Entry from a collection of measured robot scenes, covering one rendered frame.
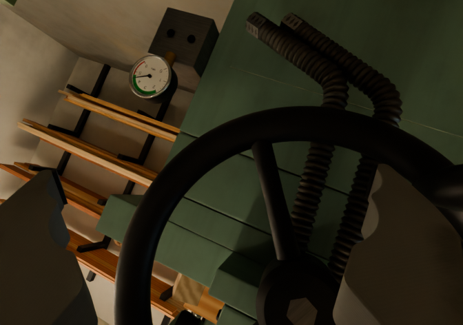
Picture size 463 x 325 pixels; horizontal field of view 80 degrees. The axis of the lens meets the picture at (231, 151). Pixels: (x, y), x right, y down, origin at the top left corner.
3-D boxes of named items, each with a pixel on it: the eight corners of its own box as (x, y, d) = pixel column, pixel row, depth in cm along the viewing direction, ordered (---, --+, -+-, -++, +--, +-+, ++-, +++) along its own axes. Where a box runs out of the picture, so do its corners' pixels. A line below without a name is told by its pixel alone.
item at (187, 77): (213, 17, 41) (192, 66, 40) (229, 58, 53) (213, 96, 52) (164, 4, 43) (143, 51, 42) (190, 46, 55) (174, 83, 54)
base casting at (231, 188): (503, 253, 33) (481, 328, 32) (364, 218, 89) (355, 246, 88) (175, 129, 43) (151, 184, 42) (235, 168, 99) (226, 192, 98)
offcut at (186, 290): (205, 272, 44) (196, 295, 44) (182, 264, 43) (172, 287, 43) (207, 281, 41) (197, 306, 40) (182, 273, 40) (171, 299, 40)
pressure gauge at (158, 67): (183, 49, 38) (159, 103, 37) (192, 62, 41) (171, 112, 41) (144, 37, 39) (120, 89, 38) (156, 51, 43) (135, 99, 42)
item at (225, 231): (458, 317, 33) (448, 351, 32) (391, 271, 53) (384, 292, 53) (166, 189, 42) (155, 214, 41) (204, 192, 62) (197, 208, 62)
